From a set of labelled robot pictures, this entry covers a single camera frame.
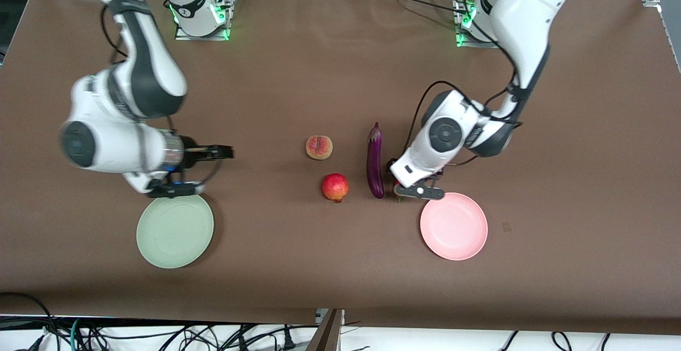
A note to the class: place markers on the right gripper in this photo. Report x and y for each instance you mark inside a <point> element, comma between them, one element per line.
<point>190,152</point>

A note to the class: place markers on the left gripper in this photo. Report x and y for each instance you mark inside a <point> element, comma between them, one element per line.
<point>390,163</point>

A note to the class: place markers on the red chili pepper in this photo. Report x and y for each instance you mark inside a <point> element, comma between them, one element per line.
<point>399,197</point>

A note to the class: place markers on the purple eggplant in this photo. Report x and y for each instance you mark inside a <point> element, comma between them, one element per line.
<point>375,165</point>

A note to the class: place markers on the red pomegranate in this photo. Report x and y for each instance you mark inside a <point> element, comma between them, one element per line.
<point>335,187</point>

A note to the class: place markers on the orange peach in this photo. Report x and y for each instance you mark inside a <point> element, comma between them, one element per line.
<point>319,147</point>

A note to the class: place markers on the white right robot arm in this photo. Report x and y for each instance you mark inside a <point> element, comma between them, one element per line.
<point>154,69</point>

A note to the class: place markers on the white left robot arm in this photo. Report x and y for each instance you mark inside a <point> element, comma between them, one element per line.
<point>524,21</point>

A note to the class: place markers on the pink plate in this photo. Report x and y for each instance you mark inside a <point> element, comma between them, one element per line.
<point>455,228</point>

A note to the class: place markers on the light green plate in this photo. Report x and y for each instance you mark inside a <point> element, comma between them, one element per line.
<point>175,234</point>

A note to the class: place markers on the brown table cover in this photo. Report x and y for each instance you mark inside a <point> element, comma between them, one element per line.
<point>319,74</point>

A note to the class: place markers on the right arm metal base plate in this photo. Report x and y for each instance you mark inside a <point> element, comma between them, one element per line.
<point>186,35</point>

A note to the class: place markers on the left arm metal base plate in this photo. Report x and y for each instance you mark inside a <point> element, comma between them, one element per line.
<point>473,43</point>

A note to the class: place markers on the brown wooden post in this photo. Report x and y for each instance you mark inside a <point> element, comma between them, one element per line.
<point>324,337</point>

